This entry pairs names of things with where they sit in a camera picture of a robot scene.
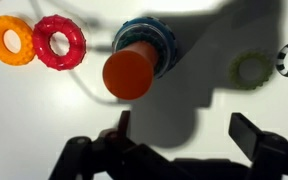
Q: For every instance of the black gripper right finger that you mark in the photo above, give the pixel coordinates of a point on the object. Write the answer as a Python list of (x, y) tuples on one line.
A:
[(249, 137)]

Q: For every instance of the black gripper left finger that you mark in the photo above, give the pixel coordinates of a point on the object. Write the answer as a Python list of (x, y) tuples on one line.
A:
[(117, 136)]

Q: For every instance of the white round table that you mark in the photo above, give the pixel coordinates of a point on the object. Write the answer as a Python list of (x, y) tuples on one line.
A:
[(185, 114)]

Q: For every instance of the orange stacking post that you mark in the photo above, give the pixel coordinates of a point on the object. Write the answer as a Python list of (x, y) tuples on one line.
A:
[(128, 73)]

